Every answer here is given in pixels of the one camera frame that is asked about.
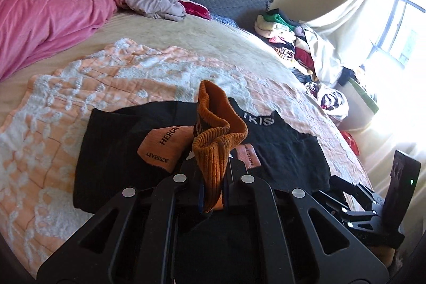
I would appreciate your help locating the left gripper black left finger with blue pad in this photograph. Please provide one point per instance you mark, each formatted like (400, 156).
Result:
(132, 239)

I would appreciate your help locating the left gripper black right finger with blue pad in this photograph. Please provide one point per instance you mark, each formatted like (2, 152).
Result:
(300, 241)

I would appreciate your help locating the pink duvet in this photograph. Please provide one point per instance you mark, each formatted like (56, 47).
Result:
(33, 30)

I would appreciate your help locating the cream curtain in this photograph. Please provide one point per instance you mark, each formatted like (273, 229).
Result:
(383, 42)

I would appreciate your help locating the pile of mixed clothes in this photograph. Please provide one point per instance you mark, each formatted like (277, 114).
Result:
(306, 53)

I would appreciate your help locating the black sweater orange cuffs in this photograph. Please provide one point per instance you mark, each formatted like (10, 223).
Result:
(140, 146)

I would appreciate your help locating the red garment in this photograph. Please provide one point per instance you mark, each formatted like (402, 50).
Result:
(196, 9)

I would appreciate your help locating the beige bed sheet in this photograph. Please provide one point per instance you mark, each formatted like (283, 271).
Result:
(200, 36)

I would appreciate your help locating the orange white tufted blanket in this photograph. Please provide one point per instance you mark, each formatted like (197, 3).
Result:
(41, 139)

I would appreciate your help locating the pale lilac crumpled garment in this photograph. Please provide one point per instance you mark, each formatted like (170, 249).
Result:
(158, 9)

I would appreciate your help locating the white patterned garment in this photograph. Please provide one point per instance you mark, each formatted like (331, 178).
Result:
(333, 102)

